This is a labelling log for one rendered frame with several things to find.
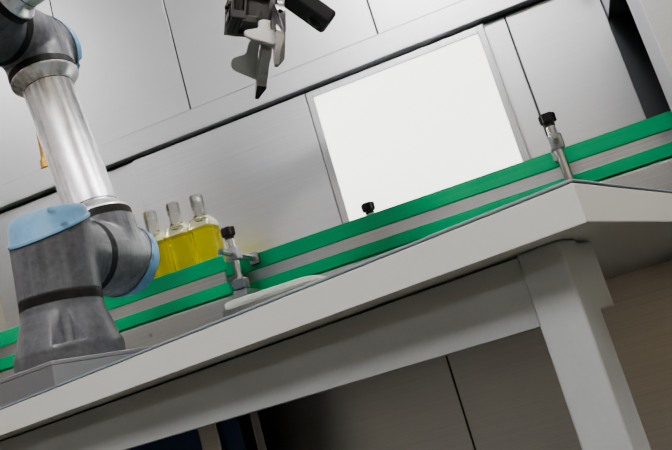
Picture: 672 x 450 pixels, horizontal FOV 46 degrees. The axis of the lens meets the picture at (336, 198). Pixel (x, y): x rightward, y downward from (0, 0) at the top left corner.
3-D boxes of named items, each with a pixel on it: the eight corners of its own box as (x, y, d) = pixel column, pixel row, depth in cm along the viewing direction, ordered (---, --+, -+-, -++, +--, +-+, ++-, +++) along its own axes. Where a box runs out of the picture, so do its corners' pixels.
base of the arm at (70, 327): (72, 357, 102) (59, 282, 104) (-10, 383, 108) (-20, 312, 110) (148, 348, 116) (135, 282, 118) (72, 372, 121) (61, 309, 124)
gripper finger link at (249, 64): (226, 89, 129) (234, 33, 125) (262, 94, 130) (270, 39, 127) (227, 95, 126) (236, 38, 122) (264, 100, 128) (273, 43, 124)
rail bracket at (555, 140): (602, 236, 145) (560, 123, 150) (604, 225, 129) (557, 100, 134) (576, 244, 146) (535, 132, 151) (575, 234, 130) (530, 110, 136)
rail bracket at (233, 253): (270, 288, 163) (255, 231, 166) (236, 285, 147) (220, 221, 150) (257, 293, 164) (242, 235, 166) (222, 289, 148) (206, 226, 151)
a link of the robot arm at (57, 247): (-3, 308, 110) (-17, 215, 113) (61, 308, 123) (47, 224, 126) (67, 285, 107) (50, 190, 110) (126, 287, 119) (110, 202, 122)
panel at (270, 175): (533, 169, 169) (484, 28, 177) (533, 167, 167) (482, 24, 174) (169, 294, 191) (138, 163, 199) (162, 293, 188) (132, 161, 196)
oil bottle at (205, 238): (240, 306, 172) (217, 213, 177) (229, 305, 167) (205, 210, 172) (217, 313, 173) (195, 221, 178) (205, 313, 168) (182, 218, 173)
